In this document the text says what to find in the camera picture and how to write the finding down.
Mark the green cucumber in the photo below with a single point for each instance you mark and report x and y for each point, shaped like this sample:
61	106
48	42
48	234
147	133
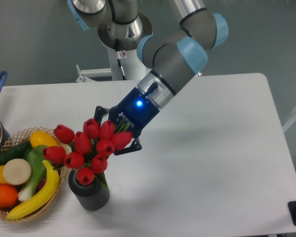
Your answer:
14	152

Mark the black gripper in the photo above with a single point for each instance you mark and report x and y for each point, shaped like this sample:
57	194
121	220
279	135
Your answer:
136	110

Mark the orange fruit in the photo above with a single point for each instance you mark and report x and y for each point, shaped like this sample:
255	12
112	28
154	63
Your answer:
8	195

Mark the yellow lemon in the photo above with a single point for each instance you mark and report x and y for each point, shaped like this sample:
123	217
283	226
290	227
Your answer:
39	138

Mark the woven wicker basket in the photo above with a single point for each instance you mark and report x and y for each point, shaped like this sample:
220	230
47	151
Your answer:
19	138

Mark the beige round bun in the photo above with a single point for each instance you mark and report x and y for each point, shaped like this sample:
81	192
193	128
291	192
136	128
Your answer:
17	171

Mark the red tulip bouquet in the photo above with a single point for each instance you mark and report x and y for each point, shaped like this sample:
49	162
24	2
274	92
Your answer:
91	148

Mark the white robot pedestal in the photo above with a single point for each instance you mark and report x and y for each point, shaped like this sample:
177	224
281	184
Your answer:
121	41

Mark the yellow banana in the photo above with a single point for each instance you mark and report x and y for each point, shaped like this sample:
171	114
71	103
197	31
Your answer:
40	198

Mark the dark grey ribbed vase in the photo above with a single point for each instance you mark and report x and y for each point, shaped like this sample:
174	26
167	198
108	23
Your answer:
92	197

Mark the green bok choy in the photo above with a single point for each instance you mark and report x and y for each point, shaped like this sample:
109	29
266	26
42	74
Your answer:
35	158

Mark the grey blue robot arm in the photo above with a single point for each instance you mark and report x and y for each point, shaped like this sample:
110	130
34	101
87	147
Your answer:
163	65

